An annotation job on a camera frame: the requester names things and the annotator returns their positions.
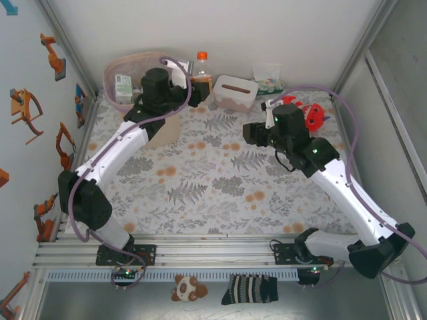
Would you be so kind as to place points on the clear bottle orange label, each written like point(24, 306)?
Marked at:
point(201, 66)

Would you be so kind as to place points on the bottle white green label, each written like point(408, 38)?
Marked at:
point(122, 87)

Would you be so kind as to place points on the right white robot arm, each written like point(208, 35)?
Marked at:
point(347, 200)

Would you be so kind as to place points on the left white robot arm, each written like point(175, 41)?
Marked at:
point(113, 150)

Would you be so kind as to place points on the beige ribbed plastic bin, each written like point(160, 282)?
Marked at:
point(166, 133)

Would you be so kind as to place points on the red shark plush toy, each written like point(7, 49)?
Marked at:
point(315, 115)

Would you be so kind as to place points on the white pink tissue box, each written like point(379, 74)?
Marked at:
point(233, 86)

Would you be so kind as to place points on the pink plastic basket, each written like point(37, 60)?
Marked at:
point(110, 73)

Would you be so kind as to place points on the green tissue pack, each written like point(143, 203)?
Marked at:
point(267, 76)

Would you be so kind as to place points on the orange curved claw sticker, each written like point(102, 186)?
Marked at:
point(23, 106)

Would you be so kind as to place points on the black white striped sock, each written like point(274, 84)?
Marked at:
point(248, 289)

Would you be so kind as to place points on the panda plush toy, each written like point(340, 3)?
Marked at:
point(185, 288)

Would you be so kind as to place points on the blue orange wall sticker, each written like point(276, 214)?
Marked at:
point(80, 106)

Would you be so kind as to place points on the aluminium frame post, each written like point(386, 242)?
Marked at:
point(70, 46)
point(365, 46)

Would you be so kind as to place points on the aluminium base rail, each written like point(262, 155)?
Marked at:
point(213, 253)

